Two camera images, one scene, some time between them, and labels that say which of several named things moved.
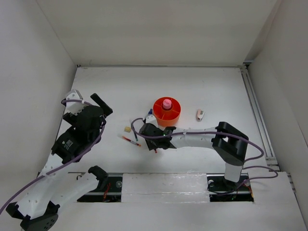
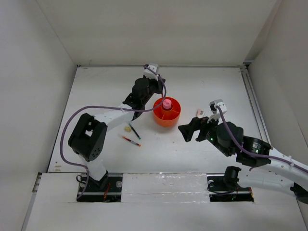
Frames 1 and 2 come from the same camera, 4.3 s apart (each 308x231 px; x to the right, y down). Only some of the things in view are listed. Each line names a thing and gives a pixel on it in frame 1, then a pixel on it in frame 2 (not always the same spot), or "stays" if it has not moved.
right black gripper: [151, 145] -> [196, 123]
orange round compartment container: [167, 110] stays
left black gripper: [108, 111] -> [158, 83]
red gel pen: [131, 141] stays
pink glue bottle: [167, 104] stays
